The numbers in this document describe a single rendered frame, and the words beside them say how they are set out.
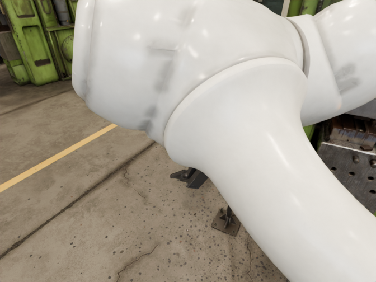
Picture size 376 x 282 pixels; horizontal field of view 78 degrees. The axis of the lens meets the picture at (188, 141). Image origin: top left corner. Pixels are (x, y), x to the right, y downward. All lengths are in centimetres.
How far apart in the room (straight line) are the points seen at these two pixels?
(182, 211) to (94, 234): 71
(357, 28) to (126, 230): 192
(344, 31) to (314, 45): 2
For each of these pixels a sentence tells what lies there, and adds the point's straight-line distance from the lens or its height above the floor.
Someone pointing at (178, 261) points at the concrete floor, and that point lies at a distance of 183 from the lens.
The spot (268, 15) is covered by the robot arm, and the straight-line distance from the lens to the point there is 18.
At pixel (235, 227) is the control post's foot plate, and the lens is 199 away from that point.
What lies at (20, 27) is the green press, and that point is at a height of 99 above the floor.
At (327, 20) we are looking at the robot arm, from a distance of 25.
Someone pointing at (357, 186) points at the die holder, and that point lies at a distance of 159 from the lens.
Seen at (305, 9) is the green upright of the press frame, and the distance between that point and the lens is 142.
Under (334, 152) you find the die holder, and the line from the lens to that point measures 145.
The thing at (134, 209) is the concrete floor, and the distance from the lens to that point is 212.
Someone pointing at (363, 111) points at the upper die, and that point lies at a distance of 141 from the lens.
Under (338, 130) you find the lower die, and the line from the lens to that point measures 145.
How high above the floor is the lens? 161
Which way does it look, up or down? 35 degrees down
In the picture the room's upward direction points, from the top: straight up
